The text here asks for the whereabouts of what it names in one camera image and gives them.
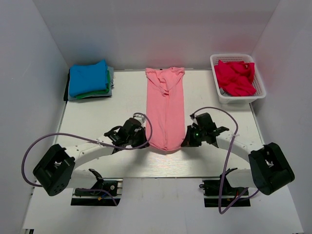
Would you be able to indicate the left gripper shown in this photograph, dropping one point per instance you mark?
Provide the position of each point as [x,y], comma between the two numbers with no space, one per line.
[141,131]

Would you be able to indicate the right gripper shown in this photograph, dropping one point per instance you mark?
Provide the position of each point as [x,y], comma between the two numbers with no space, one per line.
[189,141]

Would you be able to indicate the pink t-shirt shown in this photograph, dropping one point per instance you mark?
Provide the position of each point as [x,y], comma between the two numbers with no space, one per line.
[165,108]

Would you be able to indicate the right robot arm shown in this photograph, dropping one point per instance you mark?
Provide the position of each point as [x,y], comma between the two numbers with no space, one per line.
[269,170]

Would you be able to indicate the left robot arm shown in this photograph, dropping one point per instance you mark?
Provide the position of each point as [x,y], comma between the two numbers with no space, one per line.
[59,167]

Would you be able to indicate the green folded t-shirt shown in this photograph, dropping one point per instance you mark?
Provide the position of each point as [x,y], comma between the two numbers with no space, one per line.
[98,92]

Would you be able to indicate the white plastic basket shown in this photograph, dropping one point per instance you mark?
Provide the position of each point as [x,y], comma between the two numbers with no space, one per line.
[224,97]

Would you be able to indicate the red t-shirt in basket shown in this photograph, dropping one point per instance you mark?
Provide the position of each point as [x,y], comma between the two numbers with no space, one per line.
[236,78]

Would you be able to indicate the blue folded t-shirt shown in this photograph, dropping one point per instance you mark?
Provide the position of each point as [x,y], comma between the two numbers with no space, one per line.
[87,78]

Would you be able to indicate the black folded t-shirt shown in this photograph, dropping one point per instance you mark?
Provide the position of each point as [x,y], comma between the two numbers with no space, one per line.
[65,97]

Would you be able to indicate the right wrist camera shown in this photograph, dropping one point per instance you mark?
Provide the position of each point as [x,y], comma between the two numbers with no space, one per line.
[193,118]

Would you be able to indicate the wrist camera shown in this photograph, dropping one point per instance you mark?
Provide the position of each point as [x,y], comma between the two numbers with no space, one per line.
[193,118]
[140,118]

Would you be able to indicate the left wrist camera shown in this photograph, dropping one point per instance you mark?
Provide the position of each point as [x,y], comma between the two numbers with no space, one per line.
[140,118]

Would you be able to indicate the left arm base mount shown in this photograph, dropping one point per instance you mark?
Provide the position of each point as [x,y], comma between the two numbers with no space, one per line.
[91,189]

